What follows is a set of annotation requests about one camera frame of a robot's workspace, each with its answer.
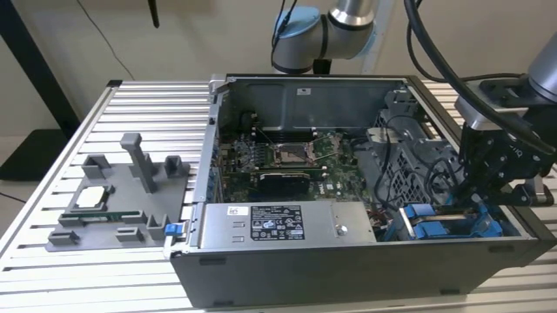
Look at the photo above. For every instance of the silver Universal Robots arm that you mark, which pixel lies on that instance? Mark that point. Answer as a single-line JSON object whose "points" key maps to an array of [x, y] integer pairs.
{"points": [[299, 45]]}

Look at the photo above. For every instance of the CPU socket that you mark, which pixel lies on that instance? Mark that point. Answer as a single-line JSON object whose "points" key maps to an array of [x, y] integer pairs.
{"points": [[289, 156]]}

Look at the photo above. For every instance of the silver CPU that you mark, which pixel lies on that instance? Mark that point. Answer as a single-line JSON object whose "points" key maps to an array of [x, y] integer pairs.
{"points": [[91, 197]]}

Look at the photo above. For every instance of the silver power supply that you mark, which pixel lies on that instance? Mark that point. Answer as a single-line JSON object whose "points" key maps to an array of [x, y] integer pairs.
{"points": [[218, 228]]}

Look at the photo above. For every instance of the grey parts rack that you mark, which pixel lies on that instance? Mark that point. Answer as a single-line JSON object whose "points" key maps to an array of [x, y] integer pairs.
{"points": [[126, 195]]}

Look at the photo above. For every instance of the blue case latch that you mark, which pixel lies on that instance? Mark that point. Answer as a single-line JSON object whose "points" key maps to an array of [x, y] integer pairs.
{"points": [[172, 229]]}

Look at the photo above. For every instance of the grey disk bay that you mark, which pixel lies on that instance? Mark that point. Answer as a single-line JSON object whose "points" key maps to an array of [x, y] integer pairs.
{"points": [[405, 169]]}

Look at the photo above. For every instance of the dark grey PC case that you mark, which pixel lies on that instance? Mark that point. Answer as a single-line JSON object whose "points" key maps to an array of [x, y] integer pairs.
{"points": [[305, 277]]}

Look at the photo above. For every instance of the green RAM stick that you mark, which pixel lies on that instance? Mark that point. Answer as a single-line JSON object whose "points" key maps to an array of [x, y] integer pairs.
{"points": [[118, 215]]}

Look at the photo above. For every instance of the green motherboard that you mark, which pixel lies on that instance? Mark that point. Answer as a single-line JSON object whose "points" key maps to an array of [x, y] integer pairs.
{"points": [[343, 169]]}

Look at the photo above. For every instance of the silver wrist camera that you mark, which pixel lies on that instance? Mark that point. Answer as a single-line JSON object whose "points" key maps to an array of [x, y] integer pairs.
{"points": [[474, 114]]}

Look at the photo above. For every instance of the black RAM slots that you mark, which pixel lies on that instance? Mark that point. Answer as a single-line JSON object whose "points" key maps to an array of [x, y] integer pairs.
{"points": [[282, 133]]}

